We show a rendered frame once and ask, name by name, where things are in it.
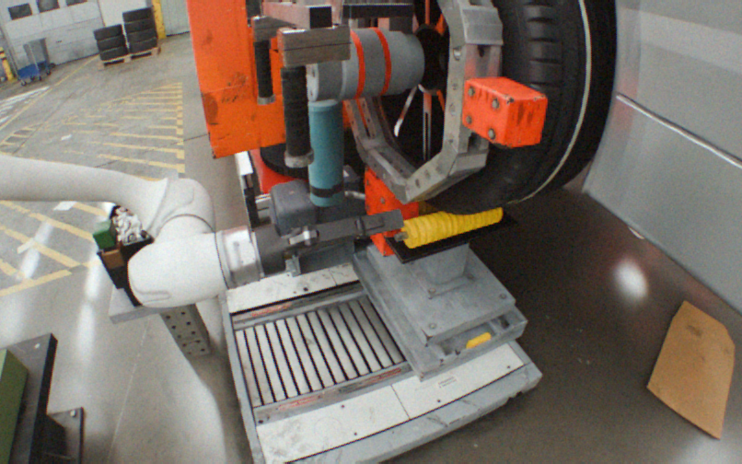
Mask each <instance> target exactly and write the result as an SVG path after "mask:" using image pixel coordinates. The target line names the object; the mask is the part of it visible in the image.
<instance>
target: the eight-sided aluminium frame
mask: <svg viewBox="0 0 742 464"><path fill-rule="evenodd" d="M436 1H437V3H438V4H439V6H440V8H441V11H442V13H443V15H444V17H445V19H446V22H447V24H448V27H449V33H450V45H449V60H448V75H447V89H446V114H445V127H444V139H443V148H442V150H441V152H440V153H439V154H438V155H436V156H435V157H433V158H432V159H431V160H430V161H428V162H427V163H426V164H425V165H423V166H422V167H421V168H419V169H418V170H417V169H416V168H414V167H413V166H412V165H411V164H410V163H409V162H408V161H407V160H406V159H405V158H403V157H402V156H401V155H400V154H399V153H398V152H397V151H395V150H394V149H393V148H392V147H391V146H390V145H388V143H387V141H386V139H385V137H384V134H383V132H382V129H381V126H380V123H379V120H378V117H377V113H376V110H375V107H374V104H373V101H372V99H371V97H370V98H362V99H359V102H360V105H361V108H362V111H363V114H364V116H365V121H366V125H367V128H368V131H369V133H370V136H371V137H367V134H366V131H365V127H364V124H363V121H362V117H361V114H360V111H359V109H358V106H357V103H356V99H351V100H344V101H343V102H344V105H345V108H346V111H347V114H348V117H349V121H350V124H351V126H352V130H353V133H354V139H355V142H356V144H357V146H356V149H357V151H358V153H359V155H360V158H362V160H363V162H364V164H365V162H366V163H367V165H368V166H369V167H370V168H371V169H372V170H373V171H374V172H375V173H376V175H377V176H378V177H379V178H380V179H381V180H382V181H383V182H384V183H385V185H386V186H387V187H388V188H389V189H390V190H391V191H392V192H393V193H394V195H395V198H396V199H398V200H400V201H401V203H402V204H408V203H416V202H419V201H423V200H428V199H430V198H432V197H435V196H436V195H437V194H438V193H439V192H441V191H444V190H445V189H447V188H449V187H450V186H452V185H454V184H456V183H457V182H459V181H461V180H463V179H465V178H466V177H468V176H469V175H471V174H472V173H476V172H479V170H480V169H481V168H483V167H485V165H486V159H487V156H488V154H489V152H490V148H489V147H488V146H489V141H487V140H486V139H484V138H483V137H481V136H479V135H478V134H476V133H474V132H473V131H472V130H471V129H469V128H468V127H466V126H464V125H463V124H462V122H461V120H462V110H463V99H464V88H465V80H466V79H467V78H491V77H497V74H498V65H499V57H500V49H501V46H502V45H504V44H503V38H502V31H503V24H502V22H501V20H500V18H499V17H498V11H497V8H495V7H493V4H492V3H491V1H490V0H436ZM343 4H348V1H347V0H337V1H336V9H335V14H336V16H337V23H340V24H344V25H348V26H349V19H348V18H343V10H342V5H343Z"/></svg>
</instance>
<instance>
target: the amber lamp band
mask: <svg viewBox="0 0 742 464"><path fill-rule="evenodd" d="M127 256H128V253H127V250H126V248H125V247H124V245H123V243H122V241H121V240H119V243H118V248H117V249H116V250H112V251H108V252H104V251H103V253H102V257H103V258H104V260H105V262H106V263H107V265H108V267H109V268H110V269H114V268H117V267H121V266H124V265H125V264H126V261H127Z"/></svg>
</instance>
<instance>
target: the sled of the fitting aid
mask: <svg viewBox="0 0 742 464"><path fill-rule="evenodd" d="M353 267H354V272H355V274H356V276H357V277H358V279H359V281H360V282H361V284H362V286H363V287H364V289H365V291H366V292H367V294H368V296H369V297H370V299H371V301H372V302H373V304H374V306H375V307H376V309H377V311H378V313H379V315H380V316H381V318H382V319H383V320H384V322H385V324H386V325H387V327H388V329H389V331H390V333H391V334H392V336H393V338H394V339H395V341H396V343H397V344H398V346H399V348H400V349H401V351H402V352H403V354H404V356H405V357H406V359H407V360H408V362H409V364H410V365H411V367H412V369H413V371H414V373H415V374H416V376H417V377H418V378H419V380H420V382H423V381H425V380H427V379H429V378H432V377H435V376H438V375H440V374H442V373H445V372H446V371H448V370H451V369H453V368H455V367H457V366H460V365H463V364H465V363H467V362H468V361H471V360H473V359H475V358H477V357H479V356H481V355H483V354H487V353H489V352H490V351H492V350H494V349H496V348H498V347H500V346H502V345H504V344H506V343H508V342H511V341H512V340H514V339H516V338H518V337H519V336H521V335H522V332H523V330H524V328H525V327H526V325H527V323H528V320H527V319H526V318H525V316H524V315H523V314H522V313H521V312H520V311H519V309H518V308H517V307H516V306H515V305H514V306H513V309H512V310H510V311H508V312H506V313H504V314H503V315H501V316H499V317H496V318H494V319H491V320H489V321H486V322H484V323H482V324H481V325H478V326H476V327H474V328H472V329H469V330H467V331H464V332H461V333H460V334H458V335H455V336H453V337H450V338H448V339H446V340H443V341H441V342H438V343H435V344H433V345H430V346H428V347H425V346H424V344H423V342H422V341H421V339H420V338H419V336H418V334H417V333H416V331H415V330H414V328H413V327H412V325H411V323H410V322H409V321H408V320H407V318H406V316H405V315H404V313H403V312H402V310H401V309H400V307H399V305H398V304H397V302H396V300H395V299H394V297H393V296H392V294H391V293H390V291H389V290H388V289H387V287H386V285H385V284H384V282H383V281H382V279H381V278H380V276H379V275H378V273H377V271H376V269H375V268H374V266H373V265H372V263H371V262H370V260H369V259H368V258H367V249H364V250H361V251H357V252H354V253H353Z"/></svg>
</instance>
